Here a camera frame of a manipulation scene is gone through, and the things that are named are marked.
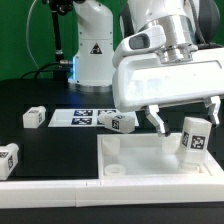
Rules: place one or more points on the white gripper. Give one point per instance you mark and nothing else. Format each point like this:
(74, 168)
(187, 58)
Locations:
(142, 80)

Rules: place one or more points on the white square tabletop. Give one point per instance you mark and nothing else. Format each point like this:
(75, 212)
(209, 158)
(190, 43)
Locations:
(132, 156)

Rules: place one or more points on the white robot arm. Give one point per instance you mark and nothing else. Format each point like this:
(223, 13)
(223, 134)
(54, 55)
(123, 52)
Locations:
(164, 59)

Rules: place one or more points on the white marker sheet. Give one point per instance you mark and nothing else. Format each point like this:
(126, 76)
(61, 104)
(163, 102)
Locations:
(77, 117)

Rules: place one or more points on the white L-shaped fence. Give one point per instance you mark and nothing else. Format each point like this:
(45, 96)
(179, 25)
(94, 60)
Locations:
(205, 183)

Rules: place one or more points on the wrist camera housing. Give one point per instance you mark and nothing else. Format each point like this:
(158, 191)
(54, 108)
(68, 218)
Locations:
(142, 42)

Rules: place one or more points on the black camera pole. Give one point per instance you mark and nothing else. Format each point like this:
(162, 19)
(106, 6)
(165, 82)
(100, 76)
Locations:
(58, 7)

